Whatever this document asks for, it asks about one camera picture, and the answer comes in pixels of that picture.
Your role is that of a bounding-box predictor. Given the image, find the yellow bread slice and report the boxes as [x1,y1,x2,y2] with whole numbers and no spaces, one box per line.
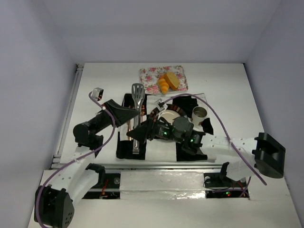
[164,72,180,90]

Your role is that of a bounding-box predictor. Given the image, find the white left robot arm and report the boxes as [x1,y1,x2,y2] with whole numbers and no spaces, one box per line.
[34,99,139,228]

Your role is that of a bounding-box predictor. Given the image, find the orange striped croissant bread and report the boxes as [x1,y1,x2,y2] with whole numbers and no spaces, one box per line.
[158,76,170,95]

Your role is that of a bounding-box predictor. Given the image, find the copper table knife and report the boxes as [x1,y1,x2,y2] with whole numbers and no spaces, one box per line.
[127,119,133,141]

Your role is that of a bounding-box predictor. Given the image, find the black white checkered cloth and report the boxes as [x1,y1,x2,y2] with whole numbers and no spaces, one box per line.
[116,94,214,162]

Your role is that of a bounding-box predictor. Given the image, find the dark rimmed beige plate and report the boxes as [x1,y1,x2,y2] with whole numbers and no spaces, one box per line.
[148,104,188,124]

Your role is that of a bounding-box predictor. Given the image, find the copper fork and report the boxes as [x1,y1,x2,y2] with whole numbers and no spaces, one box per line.
[141,105,145,116]

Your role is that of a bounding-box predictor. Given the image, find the white steel cup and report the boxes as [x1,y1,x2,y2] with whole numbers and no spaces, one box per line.
[191,106,208,125]

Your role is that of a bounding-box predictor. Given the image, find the floral rectangular tray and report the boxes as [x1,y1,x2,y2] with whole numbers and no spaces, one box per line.
[139,66,188,95]

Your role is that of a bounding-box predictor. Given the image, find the white foil covered block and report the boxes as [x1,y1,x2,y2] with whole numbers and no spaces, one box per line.
[119,171,206,200]

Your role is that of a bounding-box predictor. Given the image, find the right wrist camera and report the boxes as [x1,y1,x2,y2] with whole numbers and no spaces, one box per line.
[154,99,167,112]

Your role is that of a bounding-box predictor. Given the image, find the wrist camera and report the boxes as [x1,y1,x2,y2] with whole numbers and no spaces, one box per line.
[154,99,167,112]
[92,87,104,101]

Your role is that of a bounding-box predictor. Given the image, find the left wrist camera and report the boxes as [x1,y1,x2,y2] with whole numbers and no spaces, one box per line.
[92,87,104,101]

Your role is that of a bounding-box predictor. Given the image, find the aluminium frame rail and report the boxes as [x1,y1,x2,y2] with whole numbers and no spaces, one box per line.
[49,64,84,170]

